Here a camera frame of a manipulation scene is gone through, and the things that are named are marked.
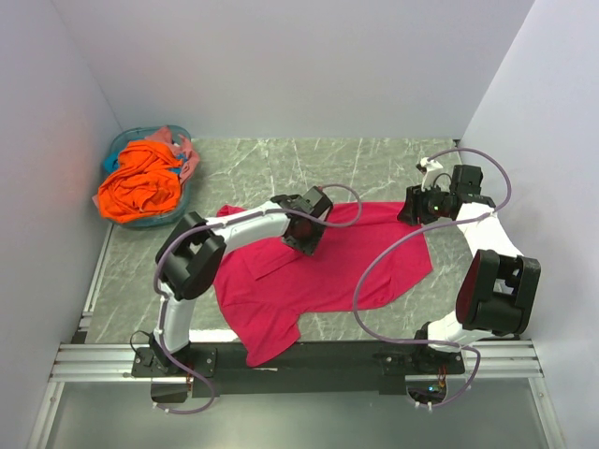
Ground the red t shirt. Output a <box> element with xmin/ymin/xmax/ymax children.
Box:
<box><xmin>214</xmin><ymin>202</ymin><xmax>413</xmax><ymax>367</ymax></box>

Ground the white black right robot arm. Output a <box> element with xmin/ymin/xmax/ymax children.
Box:
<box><xmin>397</xmin><ymin>159</ymin><xmax>541</xmax><ymax>373</ymax></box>

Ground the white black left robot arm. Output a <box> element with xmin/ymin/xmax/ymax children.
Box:
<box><xmin>149</xmin><ymin>186</ymin><xmax>333</xmax><ymax>376</ymax></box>

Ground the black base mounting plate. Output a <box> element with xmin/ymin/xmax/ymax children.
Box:
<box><xmin>132</xmin><ymin>340</ymin><xmax>464</xmax><ymax>403</ymax></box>

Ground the orange t shirt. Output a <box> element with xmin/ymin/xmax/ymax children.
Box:
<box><xmin>95</xmin><ymin>140</ymin><xmax>182</xmax><ymax>224</ymax></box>

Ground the pink t shirt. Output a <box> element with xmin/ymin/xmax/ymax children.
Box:
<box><xmin>144</xmin><ymin>125</ymin><xmax>200</xmax><ymax>184</ymax></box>

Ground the blue garment in basket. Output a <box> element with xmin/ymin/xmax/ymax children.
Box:
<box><xmin>103</xmin><ymin>152</ymin><xmax>120</xmax><ymax>175</ymax></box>

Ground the teal plastic laundry basket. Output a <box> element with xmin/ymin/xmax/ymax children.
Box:
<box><xmin>93</xmin><ymin>125</ymin><xmax>200</xmax><ymax>228</ymax></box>

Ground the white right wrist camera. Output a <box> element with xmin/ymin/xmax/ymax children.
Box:
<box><xmin>416</xmin><ymin>157</ymin><xmax>444</xmax><ymax>190</ymax></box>

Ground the aluminium frame rail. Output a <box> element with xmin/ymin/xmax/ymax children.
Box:
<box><xmin>49</xmin><ymin>340</ymin><xmax>544</xmax><ymax>383</ymax></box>

